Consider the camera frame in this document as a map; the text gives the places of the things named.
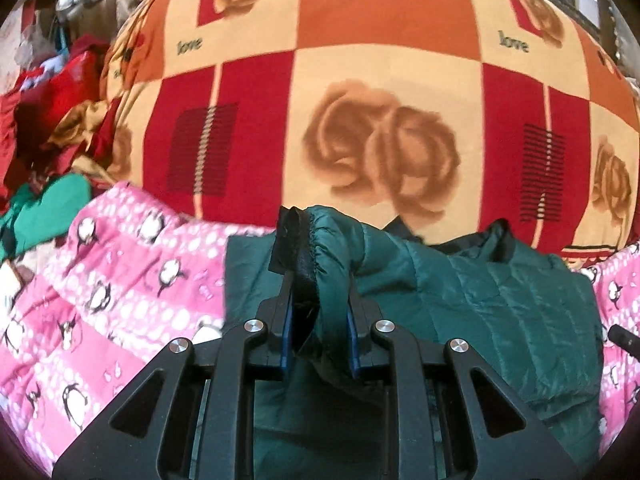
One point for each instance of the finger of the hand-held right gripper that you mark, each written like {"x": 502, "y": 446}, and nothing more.
{"x": 625, "y": 336}

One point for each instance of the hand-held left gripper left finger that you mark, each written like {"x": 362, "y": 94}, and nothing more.
{"x": 286, "y": 340}

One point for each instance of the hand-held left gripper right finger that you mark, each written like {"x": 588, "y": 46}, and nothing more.
{"x": 354, "y": 345}

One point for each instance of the green quilted jacket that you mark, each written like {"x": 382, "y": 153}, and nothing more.
{"x": 500, "y": 300}

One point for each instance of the pink penguin print blanket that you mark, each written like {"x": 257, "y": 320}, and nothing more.
{"x": 125, "y": 300}

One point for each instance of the green cloth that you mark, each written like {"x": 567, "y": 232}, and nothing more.
{"x": 55, "y": 200}

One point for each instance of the rose print checkered blanket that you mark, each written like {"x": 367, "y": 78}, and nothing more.
{"x": 390, "y": 50}

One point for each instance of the red cloth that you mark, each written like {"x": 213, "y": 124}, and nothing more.
{"x": 65, "y": 85}

